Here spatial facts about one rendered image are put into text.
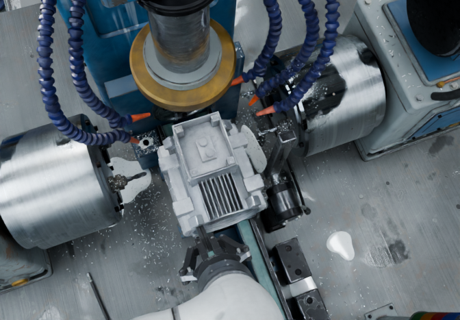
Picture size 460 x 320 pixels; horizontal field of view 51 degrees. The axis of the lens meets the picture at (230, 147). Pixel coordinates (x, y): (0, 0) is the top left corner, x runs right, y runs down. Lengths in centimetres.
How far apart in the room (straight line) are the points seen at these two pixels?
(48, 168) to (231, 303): 49
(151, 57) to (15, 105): 73
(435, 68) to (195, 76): 54
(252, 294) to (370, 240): 74
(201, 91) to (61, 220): 39
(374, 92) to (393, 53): 10
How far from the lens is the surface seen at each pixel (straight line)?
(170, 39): 70
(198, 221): 98
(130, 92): 102
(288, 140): 86
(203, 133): 100
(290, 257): 121
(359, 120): 107
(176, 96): 79
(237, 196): 99
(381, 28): 112
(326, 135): 105
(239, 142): 104
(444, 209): 142
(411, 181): 140
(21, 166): 99
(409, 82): 108
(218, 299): 63
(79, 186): 96
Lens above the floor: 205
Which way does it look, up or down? 71 degrees down
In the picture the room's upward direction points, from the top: 7 degrees clockwise
